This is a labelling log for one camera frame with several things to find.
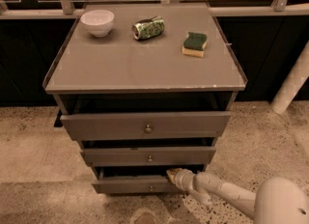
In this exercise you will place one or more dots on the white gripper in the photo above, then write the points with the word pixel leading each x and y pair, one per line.
pixel 183 178

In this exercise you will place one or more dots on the grey bottom drawer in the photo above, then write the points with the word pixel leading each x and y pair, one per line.
pixel 138 179

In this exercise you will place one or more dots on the grey drawer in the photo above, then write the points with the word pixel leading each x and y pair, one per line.
pixel 155 125
pixel 148 156
pixel 138 179

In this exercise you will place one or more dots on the grey middle drawer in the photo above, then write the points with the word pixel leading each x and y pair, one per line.
pixel 148 156

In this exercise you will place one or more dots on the grey top drawer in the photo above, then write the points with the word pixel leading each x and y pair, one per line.
pixel 155 125

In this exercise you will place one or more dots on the grey drawer cabinet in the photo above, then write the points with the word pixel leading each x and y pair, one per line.
pixel 119 74

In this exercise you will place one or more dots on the green yellow sponge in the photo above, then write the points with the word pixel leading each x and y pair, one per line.
pixel 195 44

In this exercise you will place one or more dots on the crushed green soda can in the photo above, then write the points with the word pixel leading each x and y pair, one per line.
pixel 148 28

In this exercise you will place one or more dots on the white ceramic bowl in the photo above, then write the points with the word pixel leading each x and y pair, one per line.
pixel 98 22

